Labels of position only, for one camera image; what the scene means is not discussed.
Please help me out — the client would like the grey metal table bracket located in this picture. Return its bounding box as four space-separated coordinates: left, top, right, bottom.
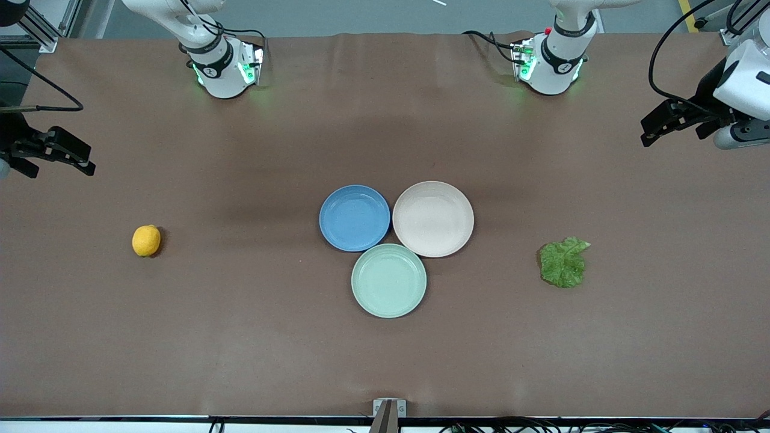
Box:
368 398 407 433

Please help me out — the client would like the beige plate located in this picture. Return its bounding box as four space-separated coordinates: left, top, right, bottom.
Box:
392 180 475 258

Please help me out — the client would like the yellow lemon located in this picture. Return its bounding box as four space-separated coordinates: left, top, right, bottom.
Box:
132 225 162 258

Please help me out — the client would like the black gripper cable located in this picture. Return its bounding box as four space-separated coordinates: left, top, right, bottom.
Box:
0 45 84 114
648 0 732 116

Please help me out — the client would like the black right arm base cable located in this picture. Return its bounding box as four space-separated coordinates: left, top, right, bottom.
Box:
202 17 268 56

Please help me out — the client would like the blue plate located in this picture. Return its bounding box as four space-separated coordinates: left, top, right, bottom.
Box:
319 185 391 252

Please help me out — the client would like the black left arm base cable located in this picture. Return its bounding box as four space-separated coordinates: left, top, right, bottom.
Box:
462 30 523 64

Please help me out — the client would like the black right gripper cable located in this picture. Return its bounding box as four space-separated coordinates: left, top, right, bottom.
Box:
0 45 84 114

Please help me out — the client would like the green lettuce leaf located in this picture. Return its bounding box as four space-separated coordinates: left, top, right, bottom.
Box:
537 236 592 289

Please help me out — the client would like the black arm base cable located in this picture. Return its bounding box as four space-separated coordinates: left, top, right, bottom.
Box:
202 17 268 56
462 30 523 64

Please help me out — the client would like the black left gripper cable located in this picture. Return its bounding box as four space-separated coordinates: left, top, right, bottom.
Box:
648 0 732 116

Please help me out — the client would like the brown table cover sheet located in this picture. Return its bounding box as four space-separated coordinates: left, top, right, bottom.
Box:
0 31 770 419

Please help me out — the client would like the mint green plate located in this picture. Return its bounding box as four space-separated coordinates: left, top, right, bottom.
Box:
351 243 428 319

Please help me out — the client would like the aluminium frame profile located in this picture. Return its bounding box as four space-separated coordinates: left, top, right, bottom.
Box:
0 0 82 54
698 0 770 46

